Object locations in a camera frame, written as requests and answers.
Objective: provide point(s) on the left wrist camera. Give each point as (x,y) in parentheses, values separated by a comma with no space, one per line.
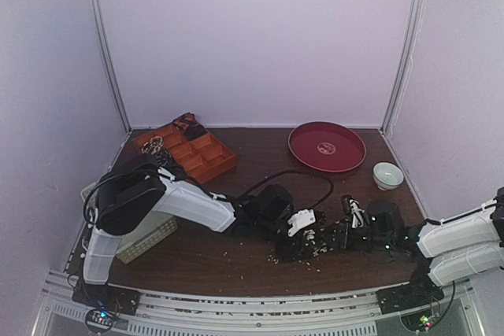
(302,219)

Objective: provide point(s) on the small celadon bowl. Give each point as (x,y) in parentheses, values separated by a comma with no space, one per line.
(387,176)

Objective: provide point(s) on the front aluminium rail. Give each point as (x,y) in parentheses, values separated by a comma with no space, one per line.
(158,313)

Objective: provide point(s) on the orange compartment tray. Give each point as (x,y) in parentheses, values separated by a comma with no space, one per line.
(203,158)

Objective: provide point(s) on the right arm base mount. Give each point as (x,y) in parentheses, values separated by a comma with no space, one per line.
(420,290)

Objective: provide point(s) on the black white floral tie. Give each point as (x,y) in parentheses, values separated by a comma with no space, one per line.
(315,243)

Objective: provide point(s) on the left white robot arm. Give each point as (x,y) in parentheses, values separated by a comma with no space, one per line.
(265,215)

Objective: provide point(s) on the beige patterned rolled tie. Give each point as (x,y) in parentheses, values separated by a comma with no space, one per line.
(154,146)

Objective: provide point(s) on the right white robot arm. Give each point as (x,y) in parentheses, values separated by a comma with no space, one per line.
(444,250)

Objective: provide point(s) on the pale green perforated basket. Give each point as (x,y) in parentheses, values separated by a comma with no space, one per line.
(145,241)

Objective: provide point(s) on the right aluminium frame post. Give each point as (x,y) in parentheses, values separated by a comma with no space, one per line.
(404,65)

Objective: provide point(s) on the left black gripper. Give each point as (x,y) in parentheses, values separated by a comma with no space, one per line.
(289,252)

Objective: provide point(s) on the black white rolled tie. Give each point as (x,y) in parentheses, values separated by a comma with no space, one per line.
(164,158)

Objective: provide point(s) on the aluminium frame post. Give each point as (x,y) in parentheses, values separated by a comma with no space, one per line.
(107,61)
(404,65)

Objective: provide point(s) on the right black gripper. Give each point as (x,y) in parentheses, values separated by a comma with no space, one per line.
(347,238)

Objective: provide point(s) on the red round plate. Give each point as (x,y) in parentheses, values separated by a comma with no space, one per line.
(327,147)

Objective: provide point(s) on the left aluminium frame post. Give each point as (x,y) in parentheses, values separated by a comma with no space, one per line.
(107,61)

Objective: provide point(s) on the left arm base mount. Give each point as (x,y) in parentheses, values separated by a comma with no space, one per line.
(105,304)

